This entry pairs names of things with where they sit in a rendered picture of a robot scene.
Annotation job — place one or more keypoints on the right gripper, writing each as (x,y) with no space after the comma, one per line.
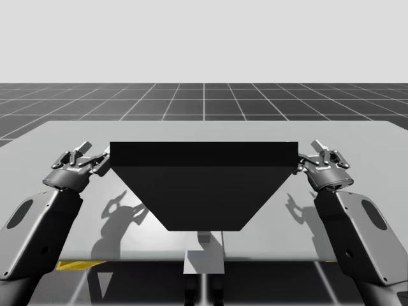
(330,177)

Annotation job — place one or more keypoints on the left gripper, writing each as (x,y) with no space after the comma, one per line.
(67,178)

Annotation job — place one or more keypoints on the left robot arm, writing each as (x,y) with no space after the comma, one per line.
(35,232)

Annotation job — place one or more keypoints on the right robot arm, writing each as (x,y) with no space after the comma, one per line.
(363,236)

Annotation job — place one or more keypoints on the black screen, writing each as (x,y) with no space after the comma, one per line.
(204,181)

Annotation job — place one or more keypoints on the grey stand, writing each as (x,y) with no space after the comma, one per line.
(204,255)

